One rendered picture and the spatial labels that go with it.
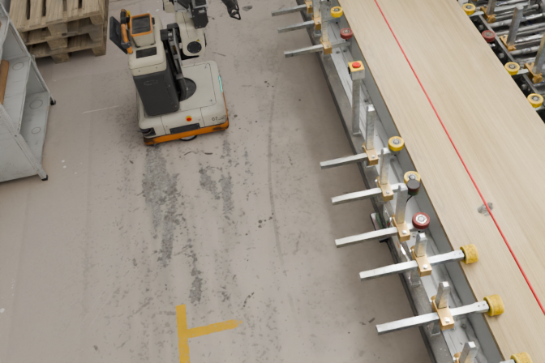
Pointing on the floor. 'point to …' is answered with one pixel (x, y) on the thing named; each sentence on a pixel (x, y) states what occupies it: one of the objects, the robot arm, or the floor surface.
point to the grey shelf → (21, 108)
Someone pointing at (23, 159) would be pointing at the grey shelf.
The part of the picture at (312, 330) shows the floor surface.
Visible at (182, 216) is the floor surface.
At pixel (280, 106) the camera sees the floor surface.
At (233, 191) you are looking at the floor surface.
